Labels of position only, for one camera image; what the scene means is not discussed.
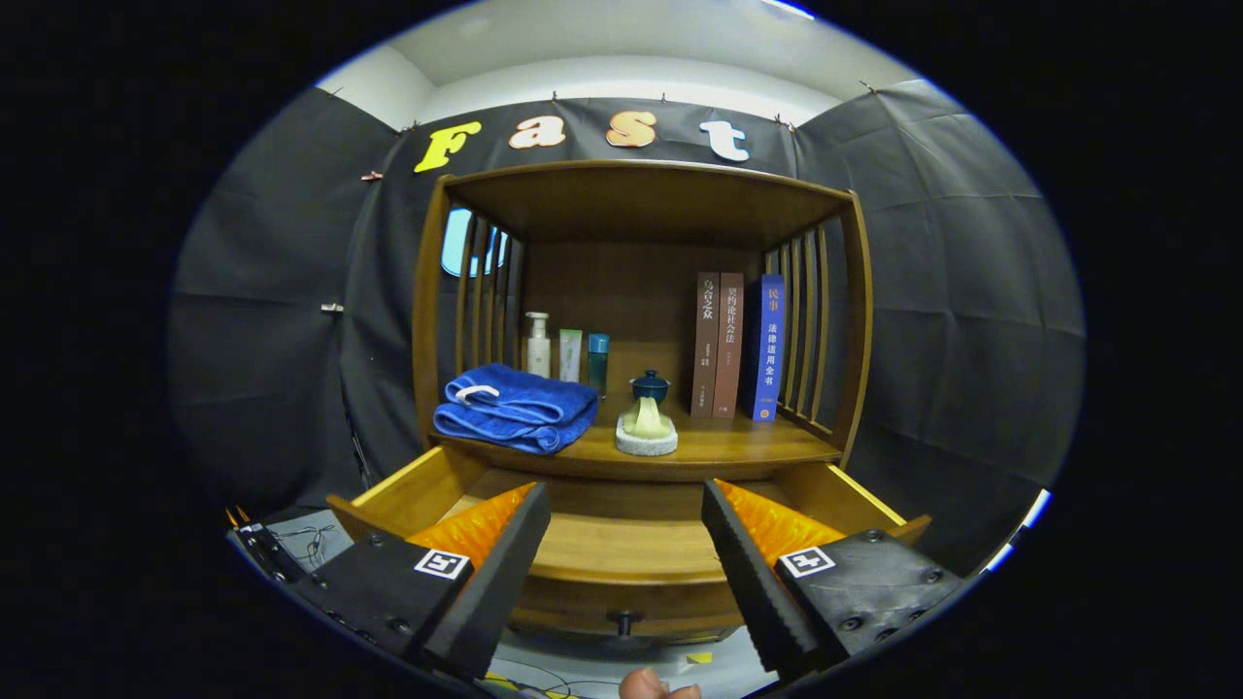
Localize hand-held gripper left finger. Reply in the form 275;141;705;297
291;481;553;681

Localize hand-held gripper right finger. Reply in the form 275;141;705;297
701;478;967;681

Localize wooden drawer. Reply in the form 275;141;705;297
325;445;933;644

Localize green scrub pad with handle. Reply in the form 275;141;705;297
615;396;679;457

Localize wooden countertop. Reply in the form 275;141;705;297
432;393;844;483

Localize wooden cabinet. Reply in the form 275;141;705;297
325;158;933;647

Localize folded blue towel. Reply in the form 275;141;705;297
432;363;600;455

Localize white pump bottle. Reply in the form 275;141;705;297
525;312;552;380

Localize reddish brown book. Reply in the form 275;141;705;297
713;273;745;420

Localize blue book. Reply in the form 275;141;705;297
748;274;786;422

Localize dark brown book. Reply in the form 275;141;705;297
690;272;721;419

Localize black backdrop cloth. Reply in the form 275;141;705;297
165;78;1084;574

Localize thin tangled floor cables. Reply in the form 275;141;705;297
277;522;339;574

